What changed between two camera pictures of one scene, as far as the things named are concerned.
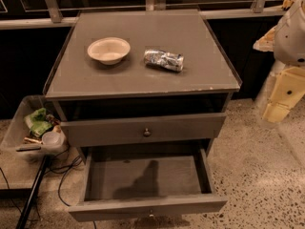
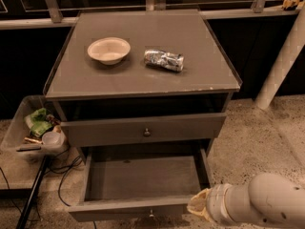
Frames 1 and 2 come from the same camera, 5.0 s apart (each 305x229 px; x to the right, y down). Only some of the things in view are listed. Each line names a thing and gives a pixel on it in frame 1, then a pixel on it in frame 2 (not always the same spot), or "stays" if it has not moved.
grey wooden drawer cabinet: x=141 y=83 stays
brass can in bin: x=33 y=140 stays
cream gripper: x=292 y=38 → x=215 y=201
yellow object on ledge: x=287 y=3 stays
